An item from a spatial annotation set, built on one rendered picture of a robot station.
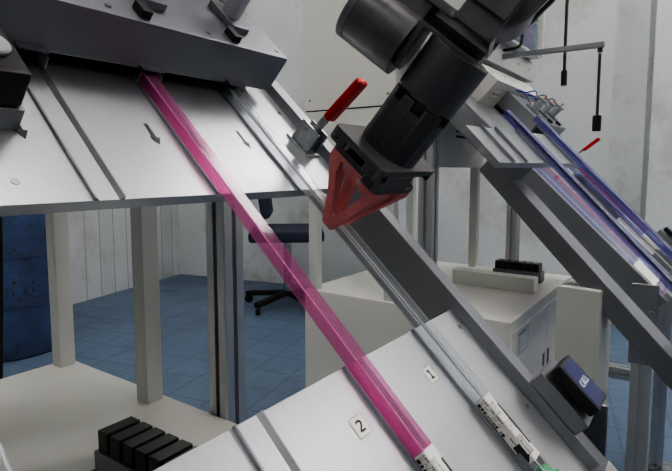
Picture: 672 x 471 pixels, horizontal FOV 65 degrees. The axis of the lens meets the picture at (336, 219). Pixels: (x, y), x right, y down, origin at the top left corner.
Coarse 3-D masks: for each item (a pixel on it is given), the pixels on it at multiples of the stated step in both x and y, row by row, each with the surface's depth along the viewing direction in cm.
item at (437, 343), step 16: (240, 96) 59; (240, 112) 58; (256, 112) 59; (256, 128) 57; (272, 144) 56; (288, 160) 55; (304, 176) 54; (304, 192) 54; (320, 192) 54; (320, 208) 53; (336, 208) 53; (352, 240) 51; (368, 256) 50; (384, 272) 50; (384, 288) 49; (400, 288) 49; (400, 304) 48; (416, 304) 49; (416, 320) 48; (432, 336) 47; (448, 352) 46; (448, 368) 46; (464, 368) 46; (464, 384) 45; (480, 384) 46; (544, 464) 43
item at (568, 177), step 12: (516, 120) 81; (528, 132) 80; (540, 144) 79; (552, 156) 78; (564, 168) 77; (564, 180) 77; (576, 180) 76; (576, 192) 76; (588, 192) 75; (588, 204) 75; (600, 204) 75; (600, 216) 74; (612, 216) 74; (612, 228) 73; (624, 228) 73; (624, 240) 72; (636, 252) 71; (648, 264) 70; (660, 276) 69
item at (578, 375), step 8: (568, 360) 52; (568, 368) 51; (576, 368) 52; (576, 376) 50; (584, 376) 51; (584, 384) 50; (592, 384) 51; (592, 392) 50; (600, 392) 51; (592, 400) 49; (600, 400) 50
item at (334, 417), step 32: (448, 320) 53; (384, 352) 43; (416, 352) 46; (480, 352) 52; (320, 384) 36; (352, 384) 38; (416, 384) 43; (448, 384) 45; (512, 384) 52; (256, 416) 31; (288, 416) 33; (320, 416) 34; (352, 416) 36; (416, 416) 40; (448, 416) 42; (480, 416) 45; (512, 416) 48; (224, 448) 29; (256, 448) 30; (288, 448) 31; (320, 448) 32; (352, 448) 34; (384, 448) 36; (448, 448) 39; (480, 448) 42; (544, 448) 47
